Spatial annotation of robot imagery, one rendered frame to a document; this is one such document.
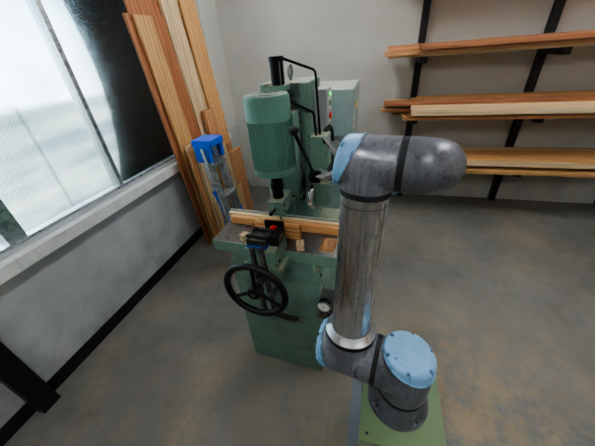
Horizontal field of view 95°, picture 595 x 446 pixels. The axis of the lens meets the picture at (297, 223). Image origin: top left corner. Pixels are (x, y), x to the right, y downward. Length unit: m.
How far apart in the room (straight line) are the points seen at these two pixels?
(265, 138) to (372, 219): 0.60
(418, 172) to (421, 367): 0.54
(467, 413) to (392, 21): 3.10
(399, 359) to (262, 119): 0.89
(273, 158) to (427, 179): 0.67
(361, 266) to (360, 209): 0.15
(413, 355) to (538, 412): 1.24
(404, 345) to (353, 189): 0.51
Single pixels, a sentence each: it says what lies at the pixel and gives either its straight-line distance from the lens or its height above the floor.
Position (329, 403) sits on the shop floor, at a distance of 1.79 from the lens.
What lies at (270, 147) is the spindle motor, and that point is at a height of 1.33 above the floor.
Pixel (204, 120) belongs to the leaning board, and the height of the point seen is 1.13.
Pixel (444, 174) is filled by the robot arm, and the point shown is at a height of 1.42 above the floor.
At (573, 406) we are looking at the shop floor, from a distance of 2.19.
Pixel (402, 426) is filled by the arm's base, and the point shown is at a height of 0.66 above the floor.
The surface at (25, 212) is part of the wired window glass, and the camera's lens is 2.12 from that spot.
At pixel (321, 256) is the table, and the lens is 1.16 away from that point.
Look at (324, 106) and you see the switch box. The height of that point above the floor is 1.41.
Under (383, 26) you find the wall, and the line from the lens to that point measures 3.30.
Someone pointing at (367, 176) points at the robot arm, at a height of 1.41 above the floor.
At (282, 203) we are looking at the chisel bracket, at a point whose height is 1.07.
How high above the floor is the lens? 1.64
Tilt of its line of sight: 33 degrees down
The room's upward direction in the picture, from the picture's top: 5 degrees counter-clockwise
